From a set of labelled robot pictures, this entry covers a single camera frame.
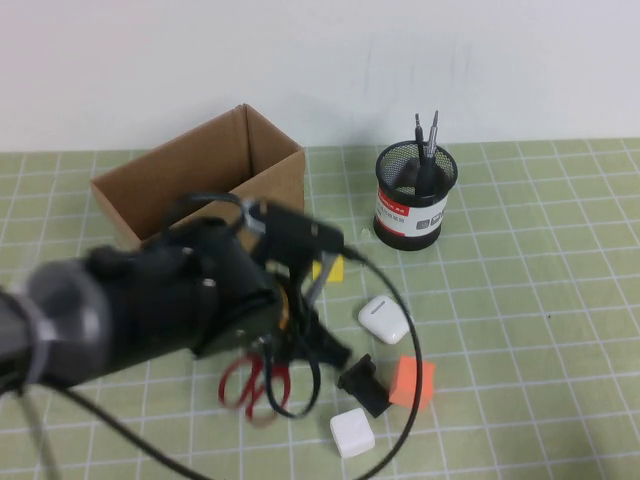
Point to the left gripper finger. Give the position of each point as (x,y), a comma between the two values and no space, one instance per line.
(330,345)

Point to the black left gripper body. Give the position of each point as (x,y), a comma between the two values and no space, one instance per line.
(297,320)

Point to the black pen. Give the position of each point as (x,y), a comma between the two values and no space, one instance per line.
(419,132)

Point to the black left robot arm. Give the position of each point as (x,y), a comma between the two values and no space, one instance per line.
(150,310)

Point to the white earbud case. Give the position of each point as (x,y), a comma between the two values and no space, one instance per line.
(385,320)

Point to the yellow foam block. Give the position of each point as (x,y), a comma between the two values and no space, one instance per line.
(336,272)

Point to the white foam block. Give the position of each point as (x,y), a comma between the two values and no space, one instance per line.
(351,432)

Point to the orange foam block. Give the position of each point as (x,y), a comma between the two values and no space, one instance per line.
(427,385)

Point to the small translucent scrap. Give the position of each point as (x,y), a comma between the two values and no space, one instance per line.
(365,232)

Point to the black mesh pen holder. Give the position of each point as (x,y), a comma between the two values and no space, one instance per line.
(400,235)

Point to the brown cardboard box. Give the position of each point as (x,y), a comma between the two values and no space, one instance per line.
(200,165)

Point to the green grid cutting mat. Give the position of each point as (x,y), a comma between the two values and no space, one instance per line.
(525,350)

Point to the black plastic bracket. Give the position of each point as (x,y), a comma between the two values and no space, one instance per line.
(365,390)

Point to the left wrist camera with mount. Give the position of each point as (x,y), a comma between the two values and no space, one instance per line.
(295,230)

